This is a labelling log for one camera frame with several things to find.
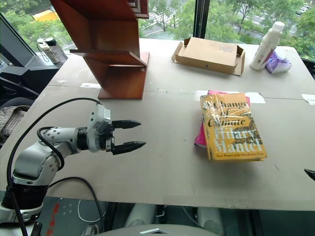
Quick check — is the dark slanted panel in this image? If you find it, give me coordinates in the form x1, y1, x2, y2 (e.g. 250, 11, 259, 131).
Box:
0, 12, 38, 67

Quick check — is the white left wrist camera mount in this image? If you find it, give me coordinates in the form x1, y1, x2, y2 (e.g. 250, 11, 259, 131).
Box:
86, 104, 112, 152

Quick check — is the pale rounded cylinder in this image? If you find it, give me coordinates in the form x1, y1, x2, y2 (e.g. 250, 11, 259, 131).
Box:
196, 206, 225, 236
124, 203, 158, 229

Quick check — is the white plastic bottle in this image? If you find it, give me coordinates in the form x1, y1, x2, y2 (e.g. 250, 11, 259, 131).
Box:
250, 21, 286, 71

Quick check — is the yellow hardcover book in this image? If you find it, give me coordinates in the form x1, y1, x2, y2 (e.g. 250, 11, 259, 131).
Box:
199, 92, 269, 163

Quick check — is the purple white plastic bag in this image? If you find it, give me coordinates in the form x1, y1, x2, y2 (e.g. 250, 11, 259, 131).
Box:
265, 49, 293, 74

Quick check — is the flat cardboard box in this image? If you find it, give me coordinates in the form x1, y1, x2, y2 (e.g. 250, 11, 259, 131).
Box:
171, 36, 247, 76

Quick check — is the brown wooden bookshelf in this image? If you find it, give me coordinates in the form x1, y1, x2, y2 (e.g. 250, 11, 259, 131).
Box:
49, 0, 151, 100

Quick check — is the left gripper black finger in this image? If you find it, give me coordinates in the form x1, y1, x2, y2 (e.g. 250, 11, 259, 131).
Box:
111, 119, 142, 130
111, 141, 147, 156

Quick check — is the plaid cloth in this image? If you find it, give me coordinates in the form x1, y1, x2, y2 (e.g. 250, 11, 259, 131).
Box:
0, 105, 32, 146

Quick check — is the black cable under table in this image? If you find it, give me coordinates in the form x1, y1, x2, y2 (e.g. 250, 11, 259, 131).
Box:
48, 177, 105, 233

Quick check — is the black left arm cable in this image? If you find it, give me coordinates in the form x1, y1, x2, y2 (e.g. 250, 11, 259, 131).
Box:
6, 97, 102, 195

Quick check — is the thin white cable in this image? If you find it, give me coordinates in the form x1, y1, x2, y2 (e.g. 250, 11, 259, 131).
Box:
77, 198, 99, 224

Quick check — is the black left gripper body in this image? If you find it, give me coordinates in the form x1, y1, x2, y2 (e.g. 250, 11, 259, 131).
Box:
97, 120, 117, 152

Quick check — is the black window frame post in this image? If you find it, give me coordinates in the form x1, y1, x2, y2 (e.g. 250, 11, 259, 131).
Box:
192, 0, 209, 39

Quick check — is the pink book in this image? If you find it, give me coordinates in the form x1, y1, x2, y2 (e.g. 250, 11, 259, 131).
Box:
193, 89, 252, 149

